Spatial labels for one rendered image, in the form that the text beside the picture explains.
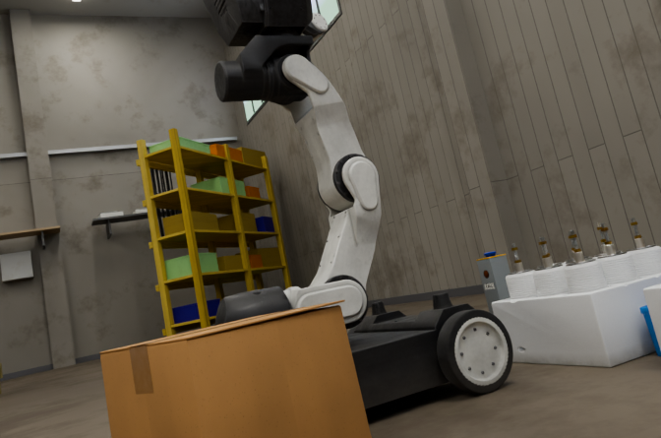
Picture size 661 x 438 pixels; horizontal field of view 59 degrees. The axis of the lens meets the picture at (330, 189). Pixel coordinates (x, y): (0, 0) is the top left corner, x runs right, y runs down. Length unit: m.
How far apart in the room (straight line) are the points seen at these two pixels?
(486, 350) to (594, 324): 0.27
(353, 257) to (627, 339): 0.71
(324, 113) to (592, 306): 0.86
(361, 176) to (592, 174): 2.96
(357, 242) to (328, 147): 0.28
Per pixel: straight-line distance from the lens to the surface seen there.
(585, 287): 1.64
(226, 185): 7.90
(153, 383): 0.84
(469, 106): 5.00
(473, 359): 1.52
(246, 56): 1.65
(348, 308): 1.54
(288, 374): 0.86
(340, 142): 1.68
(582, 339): 1.64
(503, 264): 2.00
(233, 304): 1.48
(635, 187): 4.22
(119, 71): 10.98
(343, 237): 1.61
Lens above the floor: 0.32
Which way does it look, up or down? 9 degrees up
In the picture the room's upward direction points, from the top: 12 degrees counter-clockwise
